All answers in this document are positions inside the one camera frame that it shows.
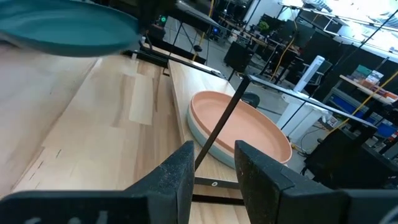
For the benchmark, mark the peach plate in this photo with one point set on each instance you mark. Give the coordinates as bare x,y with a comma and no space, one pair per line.
252,127

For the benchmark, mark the small potted plant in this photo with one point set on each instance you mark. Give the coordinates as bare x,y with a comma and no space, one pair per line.
263,25

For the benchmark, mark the dark teal plate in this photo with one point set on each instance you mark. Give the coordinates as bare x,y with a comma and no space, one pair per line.
68,28

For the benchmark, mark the light blue plate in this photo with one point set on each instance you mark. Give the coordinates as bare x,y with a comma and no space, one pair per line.
202,133

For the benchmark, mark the black aluminium table frame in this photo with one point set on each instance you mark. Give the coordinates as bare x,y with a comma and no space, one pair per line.
149,56

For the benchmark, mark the black round stool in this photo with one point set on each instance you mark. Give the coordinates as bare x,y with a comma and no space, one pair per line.
251,99

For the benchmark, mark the workbench with boxes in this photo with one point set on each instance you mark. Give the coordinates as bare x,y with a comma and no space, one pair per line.
368,85

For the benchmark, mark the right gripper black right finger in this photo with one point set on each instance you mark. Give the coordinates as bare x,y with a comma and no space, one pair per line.
273,199

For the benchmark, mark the white pedestal cabinet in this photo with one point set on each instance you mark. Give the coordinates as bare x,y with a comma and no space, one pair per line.
300,118

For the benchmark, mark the black office chair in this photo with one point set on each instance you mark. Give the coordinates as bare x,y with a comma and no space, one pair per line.
342,158
237,56

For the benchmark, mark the white tower fan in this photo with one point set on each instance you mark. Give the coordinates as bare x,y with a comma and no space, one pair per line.
309,73

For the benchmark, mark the blue storage bin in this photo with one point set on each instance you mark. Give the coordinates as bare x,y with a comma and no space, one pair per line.
385,130
342,104

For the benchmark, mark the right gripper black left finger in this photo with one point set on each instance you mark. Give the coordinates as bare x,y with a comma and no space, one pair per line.
164,193

